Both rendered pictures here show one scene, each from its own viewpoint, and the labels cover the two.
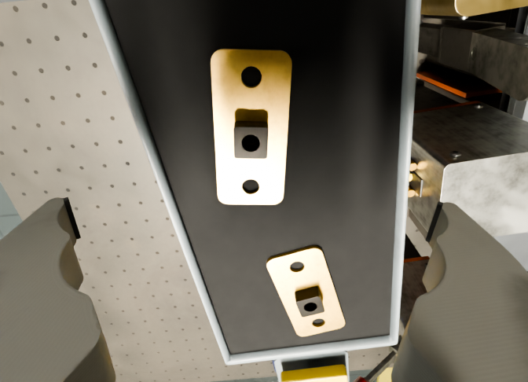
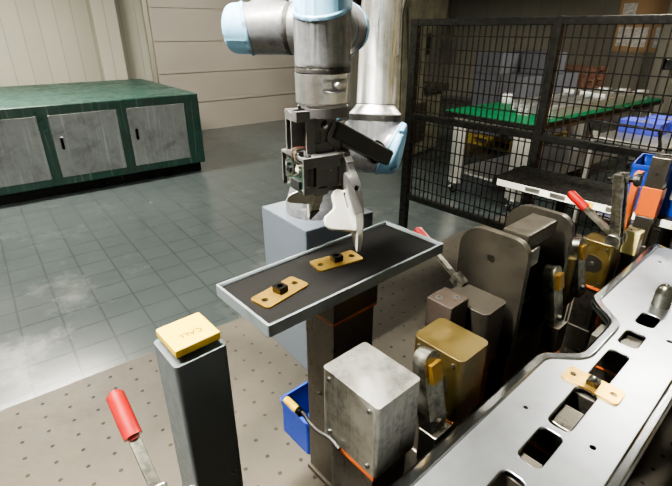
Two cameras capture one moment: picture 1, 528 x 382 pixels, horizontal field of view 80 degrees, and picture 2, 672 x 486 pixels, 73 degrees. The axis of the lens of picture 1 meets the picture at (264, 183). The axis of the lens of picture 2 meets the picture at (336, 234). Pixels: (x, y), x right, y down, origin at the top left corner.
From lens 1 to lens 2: 72 cm
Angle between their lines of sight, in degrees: 84
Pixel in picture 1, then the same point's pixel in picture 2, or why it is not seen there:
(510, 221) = (363, 385)
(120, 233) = (91, 438)
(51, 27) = (274, 359)
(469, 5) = (420, 335)
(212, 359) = not seen: outside the picture
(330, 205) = (327, 281)
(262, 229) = (304, 272)
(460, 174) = (365, 348)
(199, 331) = not seen: outside the picture
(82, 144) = not seen: hidden behind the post
